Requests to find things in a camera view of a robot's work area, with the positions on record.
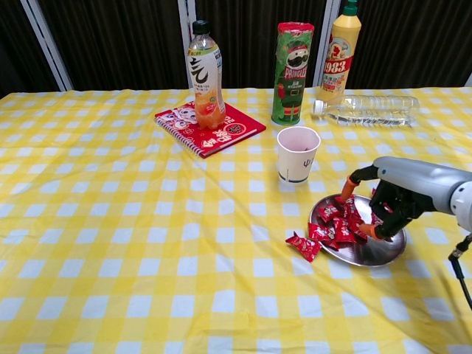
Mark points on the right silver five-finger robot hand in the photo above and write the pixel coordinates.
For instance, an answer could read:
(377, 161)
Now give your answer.
(413, 180)

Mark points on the green Pringles can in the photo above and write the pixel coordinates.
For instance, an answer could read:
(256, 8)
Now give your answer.
(291, 92)

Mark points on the grey partition post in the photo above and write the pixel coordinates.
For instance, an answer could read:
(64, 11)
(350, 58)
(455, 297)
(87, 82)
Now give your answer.
(323, 37)
(469, 81)
(48, 48)
(185, 11)

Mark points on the yellow white checkered tablecloth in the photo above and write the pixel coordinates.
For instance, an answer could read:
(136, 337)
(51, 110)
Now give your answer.
(110, 221)

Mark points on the red candy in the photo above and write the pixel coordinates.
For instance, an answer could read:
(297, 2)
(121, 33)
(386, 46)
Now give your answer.
(357, 225)
(321, 232)
(341, 230)
(348, 207)
(328, 213)
(304, 247)
(376, 220)

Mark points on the yellow squeeze bottle green cap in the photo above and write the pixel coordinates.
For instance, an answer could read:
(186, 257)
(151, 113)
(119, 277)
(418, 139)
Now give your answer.
(337, 73)

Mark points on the round steel plate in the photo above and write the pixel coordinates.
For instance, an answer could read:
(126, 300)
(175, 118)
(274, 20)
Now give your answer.
(368, 254)

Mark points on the orange drink plastic bottle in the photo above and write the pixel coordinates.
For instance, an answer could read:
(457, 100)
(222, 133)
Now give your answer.
(206, 81)

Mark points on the white paper cup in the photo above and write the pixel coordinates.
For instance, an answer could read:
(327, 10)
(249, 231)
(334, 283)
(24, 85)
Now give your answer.
(295, 166)

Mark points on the clear empty water bottle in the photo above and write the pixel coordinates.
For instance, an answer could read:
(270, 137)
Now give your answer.
(368, 110)

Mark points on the red spiral notebook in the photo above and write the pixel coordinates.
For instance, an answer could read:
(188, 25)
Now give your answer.
(236, 132)

